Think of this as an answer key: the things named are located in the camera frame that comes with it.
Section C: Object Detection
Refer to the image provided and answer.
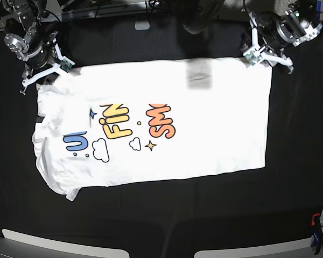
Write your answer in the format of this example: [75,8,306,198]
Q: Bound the red clamp front right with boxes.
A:
[311,213,323,255]

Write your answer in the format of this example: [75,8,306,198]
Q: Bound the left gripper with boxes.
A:
[240,12,295,74]

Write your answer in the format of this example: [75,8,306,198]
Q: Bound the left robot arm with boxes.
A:
[242,1,323,74]

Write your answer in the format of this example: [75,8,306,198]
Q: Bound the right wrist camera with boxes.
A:
[60,59,73,73]

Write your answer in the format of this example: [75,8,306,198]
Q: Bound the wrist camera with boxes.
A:
[60,59,73,73]
[243,51,262,66]

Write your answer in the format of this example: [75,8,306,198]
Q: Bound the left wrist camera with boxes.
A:
[243,51,262,66]

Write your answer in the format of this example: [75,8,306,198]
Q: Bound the black cables at back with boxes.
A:
[90,0,186,16]

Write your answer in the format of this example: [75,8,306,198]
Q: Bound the white printed t-shirt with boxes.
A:
[32,58,272,200]

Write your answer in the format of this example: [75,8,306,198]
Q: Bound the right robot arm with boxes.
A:
[0,0,75,95]

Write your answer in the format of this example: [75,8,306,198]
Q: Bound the black camera pole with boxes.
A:
[184,0,225,34]

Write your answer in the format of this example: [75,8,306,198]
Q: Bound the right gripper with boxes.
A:
[19,31,75,94]

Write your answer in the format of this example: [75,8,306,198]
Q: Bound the black table cloth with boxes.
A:
[0,32,323,245]

